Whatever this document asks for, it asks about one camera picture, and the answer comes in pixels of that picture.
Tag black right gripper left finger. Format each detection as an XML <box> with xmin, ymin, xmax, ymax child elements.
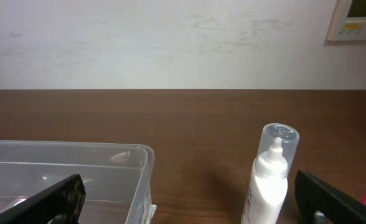
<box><xmin>0</xmin><ymin>174</ymin><xmax>86</xmax><ymax>224</ymax></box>

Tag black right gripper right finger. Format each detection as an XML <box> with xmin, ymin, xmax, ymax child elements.
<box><xmin>294</xmin><ymin>170</ymin><xmax>366</xmax><ymax>224</ymax></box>

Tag white spray bottle clear cap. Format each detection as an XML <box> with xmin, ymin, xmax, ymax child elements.
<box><xmin>241</xmin><ymin>123</ymin><xmax>299</xmax><ymax>224</ymax></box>

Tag clear plastic container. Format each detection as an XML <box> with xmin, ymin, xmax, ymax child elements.
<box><xmin>0</xmin><ymin>139</ymin><xmax>157</xmax><ymax>224</ymax></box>

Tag white wall control panel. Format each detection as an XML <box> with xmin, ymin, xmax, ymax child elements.
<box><xmin>326</xmin><ymin>0</ymin><xmax>366</xmax><ymax>41</ymax></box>

